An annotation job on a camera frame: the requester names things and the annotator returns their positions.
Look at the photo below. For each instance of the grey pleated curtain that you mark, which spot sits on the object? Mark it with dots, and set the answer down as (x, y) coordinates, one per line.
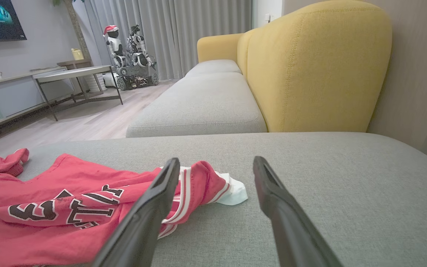
(184, 29)

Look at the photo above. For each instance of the yellow watering can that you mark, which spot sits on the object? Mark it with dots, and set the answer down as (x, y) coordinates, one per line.
(77, 55)

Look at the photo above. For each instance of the red Bulls 23 jersey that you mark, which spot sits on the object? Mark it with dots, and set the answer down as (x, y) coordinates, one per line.
(50, 185)

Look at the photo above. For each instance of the yellow sofa backrest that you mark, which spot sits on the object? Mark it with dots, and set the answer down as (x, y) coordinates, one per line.
(310, 74)

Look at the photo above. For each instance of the grey metal-frame coffee table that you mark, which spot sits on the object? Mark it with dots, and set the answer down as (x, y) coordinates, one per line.
(76, 71)

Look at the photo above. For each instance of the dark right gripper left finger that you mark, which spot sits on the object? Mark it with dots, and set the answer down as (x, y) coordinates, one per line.
(143, 222)

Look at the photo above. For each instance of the indoor tree trunk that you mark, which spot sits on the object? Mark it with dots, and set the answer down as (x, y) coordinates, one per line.
(74, 26)

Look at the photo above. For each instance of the small wooden side table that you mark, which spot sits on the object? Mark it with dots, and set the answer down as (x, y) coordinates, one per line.
(74, 63)

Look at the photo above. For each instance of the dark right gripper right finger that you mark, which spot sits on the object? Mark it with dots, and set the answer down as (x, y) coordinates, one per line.
(287, 230)

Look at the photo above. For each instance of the white ribbed pot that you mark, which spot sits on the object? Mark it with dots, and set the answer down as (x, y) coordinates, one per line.
(95, 82)

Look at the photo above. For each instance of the long grey TV cabinet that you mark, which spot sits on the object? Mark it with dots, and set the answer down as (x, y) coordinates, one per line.
(13, 96)

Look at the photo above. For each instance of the black and white humanoid robot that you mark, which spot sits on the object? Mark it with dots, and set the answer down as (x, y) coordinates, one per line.
(139, 48)

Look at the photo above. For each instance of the yellow and grey sofa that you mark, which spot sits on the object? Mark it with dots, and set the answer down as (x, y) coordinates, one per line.
(347, 185)

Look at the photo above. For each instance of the yellow sofa armrest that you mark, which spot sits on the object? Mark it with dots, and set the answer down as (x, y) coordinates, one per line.
(217, 46)

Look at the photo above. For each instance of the grey sofa seat cushion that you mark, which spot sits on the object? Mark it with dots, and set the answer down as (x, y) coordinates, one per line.
(213, 66)
(198, 104)

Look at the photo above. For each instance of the wheeled robot base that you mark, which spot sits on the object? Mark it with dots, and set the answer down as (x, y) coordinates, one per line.
(135, 76)

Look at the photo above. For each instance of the white robot with santa hat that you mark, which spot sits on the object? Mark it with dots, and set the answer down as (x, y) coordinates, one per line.
(114, 46)

